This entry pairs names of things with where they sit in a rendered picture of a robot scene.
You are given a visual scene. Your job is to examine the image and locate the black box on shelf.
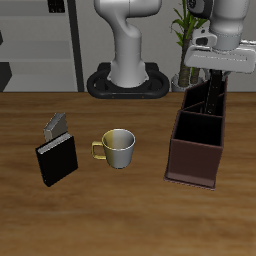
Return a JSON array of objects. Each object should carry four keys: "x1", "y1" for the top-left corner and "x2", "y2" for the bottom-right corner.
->
[{"x1": 47, "y1": 0, "x2": 66, "y2": 14}]

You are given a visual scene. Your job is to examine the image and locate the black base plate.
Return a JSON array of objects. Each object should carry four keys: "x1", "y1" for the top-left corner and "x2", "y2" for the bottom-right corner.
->
[{"x1": 86, "y1": 61, "x2": 171, "y2": 100}]

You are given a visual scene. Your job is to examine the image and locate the pot plant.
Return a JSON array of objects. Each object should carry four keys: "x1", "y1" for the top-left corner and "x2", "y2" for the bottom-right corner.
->
[{"x1": 170, "y1": 0, "x2": 210, "y2": 93}]

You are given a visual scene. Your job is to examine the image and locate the yellow and white mug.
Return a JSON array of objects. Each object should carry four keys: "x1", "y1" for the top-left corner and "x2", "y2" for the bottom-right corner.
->
[{"x1": 91, "y1": 128, "x2": 137, "y2": 170}]

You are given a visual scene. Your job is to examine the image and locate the white shelf unit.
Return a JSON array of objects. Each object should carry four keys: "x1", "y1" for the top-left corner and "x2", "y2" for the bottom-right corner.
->
[{"x1": 0, "y1": 0, "x2": 85, "y2": 93}]

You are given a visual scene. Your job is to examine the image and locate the thick black book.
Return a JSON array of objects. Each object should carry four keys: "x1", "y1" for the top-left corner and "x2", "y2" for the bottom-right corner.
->
[{"x1": 34, "y1": 132, "x2": 80, "y2": 188}]

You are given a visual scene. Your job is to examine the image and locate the grey book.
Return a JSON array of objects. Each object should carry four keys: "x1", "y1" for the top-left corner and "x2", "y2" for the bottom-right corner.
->
[{"x1": 43, "y1": 111, "x2": 69, "y2": 143}]

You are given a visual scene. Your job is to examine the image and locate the thin black book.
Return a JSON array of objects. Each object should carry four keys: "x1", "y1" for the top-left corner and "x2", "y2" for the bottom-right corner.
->
[{"x1": 204, "y1": 69, "x2": 224, "y2": 115}]

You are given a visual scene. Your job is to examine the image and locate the dark brown desk caddy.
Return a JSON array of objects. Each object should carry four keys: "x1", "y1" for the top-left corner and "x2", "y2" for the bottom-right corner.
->
[{"x1": 162, "y1": 76, "x2": 230, "y2": 191}]

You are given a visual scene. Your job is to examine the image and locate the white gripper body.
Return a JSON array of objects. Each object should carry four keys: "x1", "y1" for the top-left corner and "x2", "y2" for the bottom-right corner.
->
[{"x1": 183, "y1": 39, "x2": 256, "y2": 75}]

